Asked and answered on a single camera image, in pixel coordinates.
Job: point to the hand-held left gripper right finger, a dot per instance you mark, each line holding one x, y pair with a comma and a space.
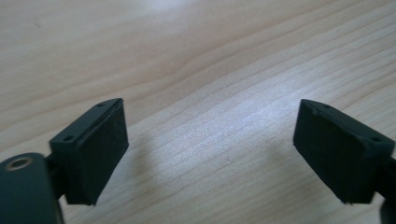
339, 155

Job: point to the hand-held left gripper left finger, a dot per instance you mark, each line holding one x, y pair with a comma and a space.
93, 155

